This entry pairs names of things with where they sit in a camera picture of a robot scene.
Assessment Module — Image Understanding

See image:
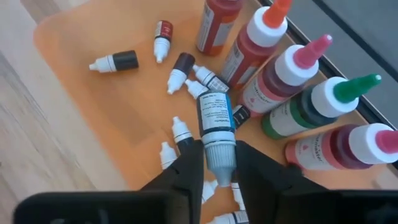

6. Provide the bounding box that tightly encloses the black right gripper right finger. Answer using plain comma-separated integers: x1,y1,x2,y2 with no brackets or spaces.
234,139,333,224

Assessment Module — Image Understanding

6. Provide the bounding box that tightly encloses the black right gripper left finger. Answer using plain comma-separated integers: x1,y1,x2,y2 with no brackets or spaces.
139,139,205,224

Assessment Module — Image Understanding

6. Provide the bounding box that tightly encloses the large green food coloring bottle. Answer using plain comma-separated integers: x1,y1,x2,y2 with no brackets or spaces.
260,73,382,140

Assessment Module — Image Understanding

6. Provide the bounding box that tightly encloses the large pink food coloring bottle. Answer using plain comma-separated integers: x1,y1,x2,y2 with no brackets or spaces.
238,34,333,118
284,123,398,171

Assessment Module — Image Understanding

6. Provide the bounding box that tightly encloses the small green-label food coloring bottle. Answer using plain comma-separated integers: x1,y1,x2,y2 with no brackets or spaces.
167,52,196,95

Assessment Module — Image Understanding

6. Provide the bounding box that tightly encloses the large orange food coloring bottle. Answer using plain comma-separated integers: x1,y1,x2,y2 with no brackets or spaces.
195,0,245,57
219,0,294,90

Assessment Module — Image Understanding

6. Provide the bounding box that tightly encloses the small red-label food coloring bottle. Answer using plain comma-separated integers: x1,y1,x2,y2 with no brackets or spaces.
153,20,174,64

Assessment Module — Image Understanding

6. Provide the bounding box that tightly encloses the orange mat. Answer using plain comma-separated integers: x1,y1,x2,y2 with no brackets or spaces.
32,0,392,224

